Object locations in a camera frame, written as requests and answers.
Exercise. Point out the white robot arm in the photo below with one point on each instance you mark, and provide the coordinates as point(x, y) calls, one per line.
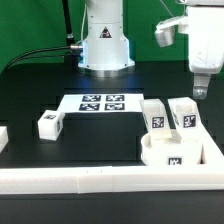
point(106, 48)

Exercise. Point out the white fence bar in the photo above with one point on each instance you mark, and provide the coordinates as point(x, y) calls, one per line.
point(211, 154)
point(110, 179)

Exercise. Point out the white right fence bar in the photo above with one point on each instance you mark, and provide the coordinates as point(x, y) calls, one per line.
point(211, 154)

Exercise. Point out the white left fence piece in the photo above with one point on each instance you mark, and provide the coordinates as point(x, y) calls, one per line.
point(3, 137)

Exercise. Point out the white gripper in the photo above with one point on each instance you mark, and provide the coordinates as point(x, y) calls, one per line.
point(204, 25)

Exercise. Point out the white round stool seat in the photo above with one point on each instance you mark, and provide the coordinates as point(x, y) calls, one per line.
point(172, 151)

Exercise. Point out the white sheet with tags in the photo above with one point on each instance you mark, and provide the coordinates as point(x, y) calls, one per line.
point(100, 103)

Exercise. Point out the white front fence bar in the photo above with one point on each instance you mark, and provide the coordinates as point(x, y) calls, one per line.
point(110, 179)

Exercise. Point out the black vertical pole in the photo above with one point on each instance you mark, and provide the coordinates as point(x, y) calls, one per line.
point(69, 34)

